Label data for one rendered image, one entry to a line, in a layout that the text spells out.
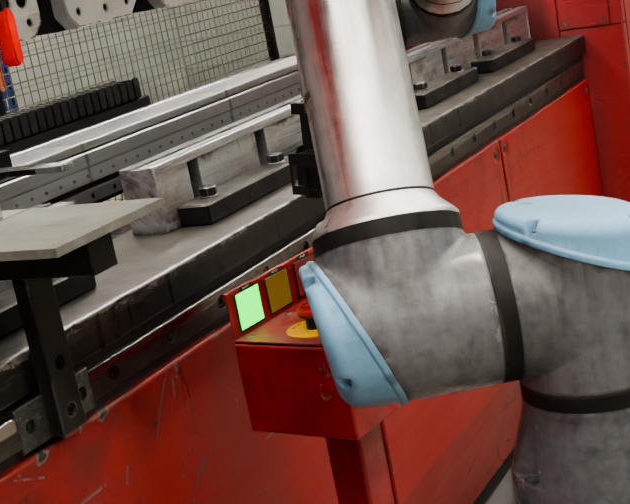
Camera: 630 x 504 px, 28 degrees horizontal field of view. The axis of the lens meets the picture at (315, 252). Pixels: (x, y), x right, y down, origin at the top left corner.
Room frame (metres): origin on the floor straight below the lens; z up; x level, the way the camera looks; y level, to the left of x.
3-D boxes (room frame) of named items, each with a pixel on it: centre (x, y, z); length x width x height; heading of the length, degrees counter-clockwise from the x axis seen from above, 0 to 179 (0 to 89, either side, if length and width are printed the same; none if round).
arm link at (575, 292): (0.91, -0.19, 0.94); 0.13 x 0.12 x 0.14; 90
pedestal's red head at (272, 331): (1.49, 0.00, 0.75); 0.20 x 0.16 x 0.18; 143
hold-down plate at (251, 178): (1.85, 0.08, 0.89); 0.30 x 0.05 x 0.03; 150
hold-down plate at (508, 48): (2.89, -0.51, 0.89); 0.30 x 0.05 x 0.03; 150
